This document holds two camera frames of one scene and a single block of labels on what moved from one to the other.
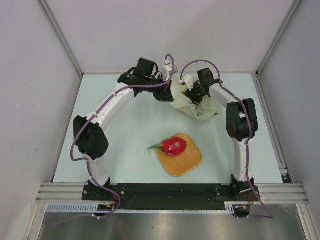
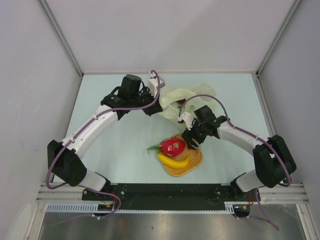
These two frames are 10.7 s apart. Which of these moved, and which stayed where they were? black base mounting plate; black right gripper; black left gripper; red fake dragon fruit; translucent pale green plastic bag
Moved: black left gripper; translucent pale green plastic bag; black right gripper
Stayed: red fake dragon fruit; black base mounting plate
